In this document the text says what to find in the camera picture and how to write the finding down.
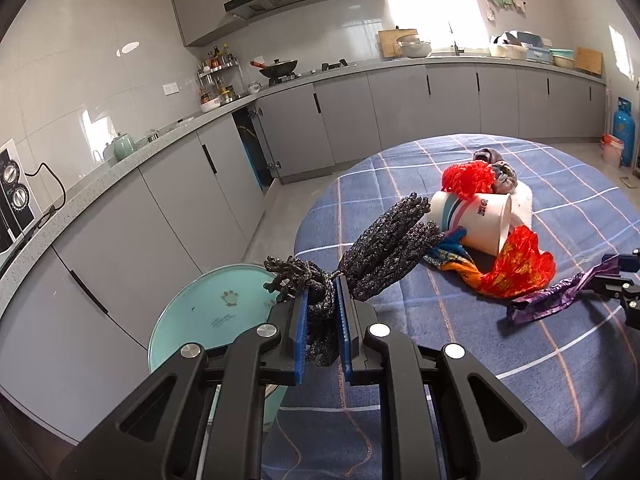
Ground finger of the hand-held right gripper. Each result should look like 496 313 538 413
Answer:
599 248 640 276
586 273 640 331

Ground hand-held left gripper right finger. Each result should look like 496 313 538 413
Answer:
335 275 586 480

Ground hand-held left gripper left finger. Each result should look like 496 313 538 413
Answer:
57 290 309 480

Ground purple foil wrapper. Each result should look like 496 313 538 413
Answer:
506 255 621 328

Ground red plastic bag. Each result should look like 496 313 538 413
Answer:
480 225 557 301

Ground teal plastic trash bin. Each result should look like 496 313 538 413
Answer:
147 263 296 426

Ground blue plaid tablecloth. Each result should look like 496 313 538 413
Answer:
260 132 640 480

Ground white bucket with orange lid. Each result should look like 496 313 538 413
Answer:
600 133 626 165

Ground blue orange foil wrapper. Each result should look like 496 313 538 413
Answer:
422 227 488 281

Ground blue gas cylinder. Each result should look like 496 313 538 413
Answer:
612 97 637 167

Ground white striped paper cup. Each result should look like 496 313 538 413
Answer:
429 191 513 257

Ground dark crumpled bag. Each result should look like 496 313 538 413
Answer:
472 146 519 195

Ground red mesh netting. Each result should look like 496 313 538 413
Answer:
441 161 497 201

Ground grey kitchen counter cabinets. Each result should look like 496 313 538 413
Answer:
0 50 613 443

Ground brown wooden board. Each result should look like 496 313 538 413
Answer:
574 46 605 77

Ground blue storage box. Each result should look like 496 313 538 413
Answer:
520 32 553 63

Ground white dish basket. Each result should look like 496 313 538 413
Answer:
489 31 528 60

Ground green teapot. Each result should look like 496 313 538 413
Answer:
103 132 137 162

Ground gas stove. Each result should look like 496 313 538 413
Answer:
267 60 351 86

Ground black wok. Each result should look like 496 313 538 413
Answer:
250 59 299 80

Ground metal spice rack with bottles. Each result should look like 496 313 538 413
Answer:
197 44 240 106

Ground steel bowl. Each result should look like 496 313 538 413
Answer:
397 35 432 58

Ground wooden cutting board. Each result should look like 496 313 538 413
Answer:
377 28 420 59

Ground bright window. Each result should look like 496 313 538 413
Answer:
385 0 493 53

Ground silver microwave oven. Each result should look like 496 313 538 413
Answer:
0 137 37 256

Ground black power cable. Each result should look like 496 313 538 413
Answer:
24 161 68 231

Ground wall hook rack with cloths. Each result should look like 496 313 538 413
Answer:
482 0 528 21

